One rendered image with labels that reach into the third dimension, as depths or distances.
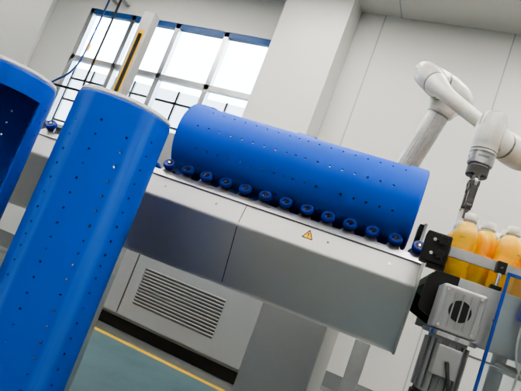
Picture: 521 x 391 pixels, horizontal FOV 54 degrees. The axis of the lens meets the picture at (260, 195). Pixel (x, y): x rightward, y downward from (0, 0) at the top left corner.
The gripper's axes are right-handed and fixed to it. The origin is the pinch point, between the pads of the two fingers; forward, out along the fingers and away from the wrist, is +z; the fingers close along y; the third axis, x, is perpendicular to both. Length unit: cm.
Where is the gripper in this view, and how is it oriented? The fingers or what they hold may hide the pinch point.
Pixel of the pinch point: (461, 220)
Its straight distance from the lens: 191.9
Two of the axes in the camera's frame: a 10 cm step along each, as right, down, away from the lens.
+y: -2.0, -2.2, -9.5
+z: -3.5, 9.3, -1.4
